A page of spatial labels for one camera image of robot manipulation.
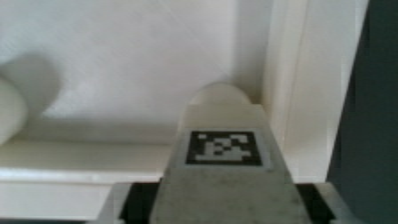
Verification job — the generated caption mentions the white square table top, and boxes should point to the white square table top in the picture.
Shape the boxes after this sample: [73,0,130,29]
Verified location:
[0,0,370,182]

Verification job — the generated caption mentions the white table leg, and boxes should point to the white table leg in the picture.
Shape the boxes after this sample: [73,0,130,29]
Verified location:
[150,83,311,224]

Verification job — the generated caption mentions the white U-shaped obstacle frame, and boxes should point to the white U-shaped obstacle frame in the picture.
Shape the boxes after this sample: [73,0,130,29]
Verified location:
[0,169,164,221]

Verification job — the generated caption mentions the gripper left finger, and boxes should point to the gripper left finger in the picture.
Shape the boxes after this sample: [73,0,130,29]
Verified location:
[98,183,143,224]

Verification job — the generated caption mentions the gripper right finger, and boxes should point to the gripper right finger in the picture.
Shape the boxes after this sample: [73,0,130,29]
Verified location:
[315,182,366,224]

